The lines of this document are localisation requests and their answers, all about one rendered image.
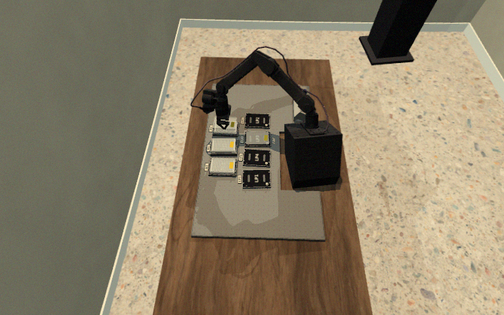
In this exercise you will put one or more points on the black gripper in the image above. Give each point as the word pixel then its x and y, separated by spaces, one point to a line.
pixel 226 114

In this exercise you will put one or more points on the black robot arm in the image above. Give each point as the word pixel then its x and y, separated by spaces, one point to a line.
pixel 213 98

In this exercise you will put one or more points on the beige control panel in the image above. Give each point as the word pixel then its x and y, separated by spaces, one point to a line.
pixel 298 114

